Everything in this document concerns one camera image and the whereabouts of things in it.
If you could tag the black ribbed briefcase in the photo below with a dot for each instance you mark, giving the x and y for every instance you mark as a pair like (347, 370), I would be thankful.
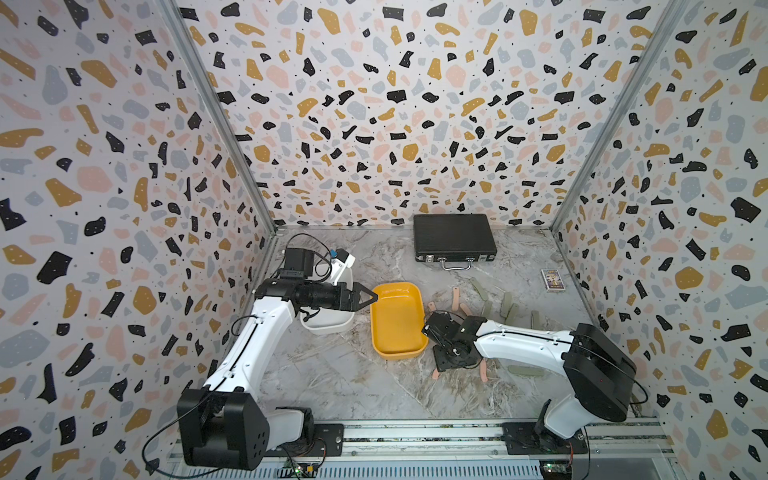
(453, 238)

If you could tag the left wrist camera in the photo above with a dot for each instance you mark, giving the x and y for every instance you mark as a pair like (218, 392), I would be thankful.
(342, 263)

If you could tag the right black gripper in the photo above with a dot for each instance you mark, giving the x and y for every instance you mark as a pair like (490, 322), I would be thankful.
(439, 364)

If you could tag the green folding knife upper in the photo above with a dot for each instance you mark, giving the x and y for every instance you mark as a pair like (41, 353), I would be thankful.
(480, 289)

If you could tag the playing card box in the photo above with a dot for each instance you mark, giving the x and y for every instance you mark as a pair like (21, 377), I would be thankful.
(553, 280)

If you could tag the white plastic bin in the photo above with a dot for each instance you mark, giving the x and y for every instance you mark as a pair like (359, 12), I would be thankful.
(327, 321)

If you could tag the pink folding knife upper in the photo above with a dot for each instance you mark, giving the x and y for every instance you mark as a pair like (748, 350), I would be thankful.
(456, 300)

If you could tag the green knife near arm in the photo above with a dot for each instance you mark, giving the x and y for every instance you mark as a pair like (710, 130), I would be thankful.
(526, 371)

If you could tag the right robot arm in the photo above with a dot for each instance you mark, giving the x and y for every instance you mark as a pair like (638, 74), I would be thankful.
(600, 376)

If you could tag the yellow plastic bin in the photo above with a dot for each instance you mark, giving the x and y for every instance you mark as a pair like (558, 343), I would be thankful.
(397, 320)

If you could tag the green folding knife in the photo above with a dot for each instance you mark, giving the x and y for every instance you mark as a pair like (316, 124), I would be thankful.
(506, 304)
(480, 289)
(487, 309)
(512, 314)

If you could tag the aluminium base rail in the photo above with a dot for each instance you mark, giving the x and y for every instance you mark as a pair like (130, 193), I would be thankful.
(464, 449)

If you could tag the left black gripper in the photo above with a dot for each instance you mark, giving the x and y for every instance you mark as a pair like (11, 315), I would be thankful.
(340, 304)

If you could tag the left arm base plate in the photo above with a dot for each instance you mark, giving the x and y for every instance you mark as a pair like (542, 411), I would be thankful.
(325, 440)

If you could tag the green folding knife middle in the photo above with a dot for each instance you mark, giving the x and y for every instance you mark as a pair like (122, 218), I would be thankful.
(487, 309)

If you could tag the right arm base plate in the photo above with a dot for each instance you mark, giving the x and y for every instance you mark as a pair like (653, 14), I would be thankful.
(522, 438)

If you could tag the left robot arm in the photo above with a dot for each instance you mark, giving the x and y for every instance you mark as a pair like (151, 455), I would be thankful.
(221, 425)

